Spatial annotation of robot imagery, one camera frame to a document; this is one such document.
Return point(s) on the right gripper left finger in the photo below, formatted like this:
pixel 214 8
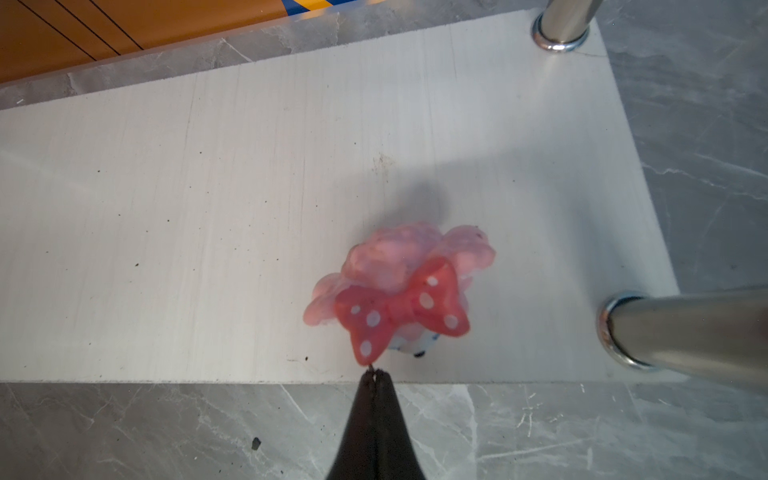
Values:
pixel 356 456

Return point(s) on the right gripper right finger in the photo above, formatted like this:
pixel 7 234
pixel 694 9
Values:
pixel 396 458

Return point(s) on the pink bow character toy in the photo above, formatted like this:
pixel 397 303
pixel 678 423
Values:
pixel 402 289

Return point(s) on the white two-tier shelf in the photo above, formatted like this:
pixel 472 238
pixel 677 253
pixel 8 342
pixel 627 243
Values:
pixel 165 218

